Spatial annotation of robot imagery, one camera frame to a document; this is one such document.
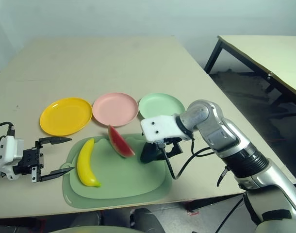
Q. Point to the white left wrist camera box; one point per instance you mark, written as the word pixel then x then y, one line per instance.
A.
pixel 9 150

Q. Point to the black table frame bar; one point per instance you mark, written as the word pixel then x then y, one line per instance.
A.
pixel 216 201

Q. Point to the pale robot torso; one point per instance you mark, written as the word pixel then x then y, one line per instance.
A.
pixel 89 230

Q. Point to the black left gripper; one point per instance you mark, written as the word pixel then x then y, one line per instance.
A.
pixel 29 161

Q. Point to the yellow plate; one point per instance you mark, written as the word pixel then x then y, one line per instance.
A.
pixel 65 116

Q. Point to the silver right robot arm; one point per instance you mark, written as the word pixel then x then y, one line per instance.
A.
pixel 235 145

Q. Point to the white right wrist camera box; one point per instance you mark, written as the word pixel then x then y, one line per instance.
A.
pixel 162 126

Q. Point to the mint green plate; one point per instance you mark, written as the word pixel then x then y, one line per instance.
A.
pixel 160 104

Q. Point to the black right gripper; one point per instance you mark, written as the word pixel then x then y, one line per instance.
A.
pixel 173 145

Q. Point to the green silicone cutting mat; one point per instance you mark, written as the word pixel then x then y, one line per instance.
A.
pixel 126 177

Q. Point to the pink plate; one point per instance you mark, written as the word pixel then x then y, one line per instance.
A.
pixel 114 109

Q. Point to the grey robot leg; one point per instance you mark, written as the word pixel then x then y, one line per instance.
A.
pixel 148 221
pixel 85 219

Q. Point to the beige table with black legs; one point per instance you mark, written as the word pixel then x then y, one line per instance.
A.
pixel 271 55

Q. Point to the grey robot left leg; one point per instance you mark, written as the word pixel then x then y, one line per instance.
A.
pixel 85 219

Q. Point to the red watermelon slice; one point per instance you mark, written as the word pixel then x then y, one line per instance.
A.
pixel 119 143

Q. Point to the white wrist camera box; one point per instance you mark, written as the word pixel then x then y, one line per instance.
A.
pixel 9 150
pixel 162 126

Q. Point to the yellow toy banana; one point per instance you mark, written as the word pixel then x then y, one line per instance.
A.
pixel 83 162

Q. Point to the grey robot right leg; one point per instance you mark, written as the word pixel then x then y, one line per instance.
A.
pixel 148 221

